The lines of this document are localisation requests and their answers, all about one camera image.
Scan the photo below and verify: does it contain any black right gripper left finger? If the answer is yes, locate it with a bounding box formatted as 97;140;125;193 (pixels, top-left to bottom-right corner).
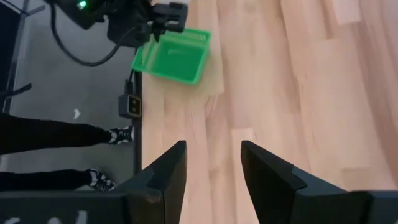
114;140;188;224

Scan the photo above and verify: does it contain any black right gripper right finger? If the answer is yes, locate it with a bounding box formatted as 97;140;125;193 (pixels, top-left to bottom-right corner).
241;140;348;224

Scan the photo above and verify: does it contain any green plastic basket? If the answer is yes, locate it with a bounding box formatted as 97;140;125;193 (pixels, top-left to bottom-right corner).
131;27;213;86

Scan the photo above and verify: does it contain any person's shoe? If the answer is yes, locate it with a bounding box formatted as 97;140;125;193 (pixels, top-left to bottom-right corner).
86;167;117;192
108;125;135;146

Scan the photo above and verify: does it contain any small black control box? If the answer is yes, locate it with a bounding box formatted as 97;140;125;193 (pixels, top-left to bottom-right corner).
118;79;142;119

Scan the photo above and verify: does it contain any grey metal pole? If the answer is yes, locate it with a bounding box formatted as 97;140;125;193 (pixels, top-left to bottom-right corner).
1;0;47;114

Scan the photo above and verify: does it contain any person's leg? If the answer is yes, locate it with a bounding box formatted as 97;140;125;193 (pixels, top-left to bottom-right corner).
0;113;113;156

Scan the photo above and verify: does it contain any black metal table frame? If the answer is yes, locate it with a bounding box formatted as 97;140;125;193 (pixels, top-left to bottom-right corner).
131;70;144;175

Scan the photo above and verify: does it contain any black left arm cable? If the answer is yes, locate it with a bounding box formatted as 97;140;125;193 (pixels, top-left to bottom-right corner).
49;2;139;68

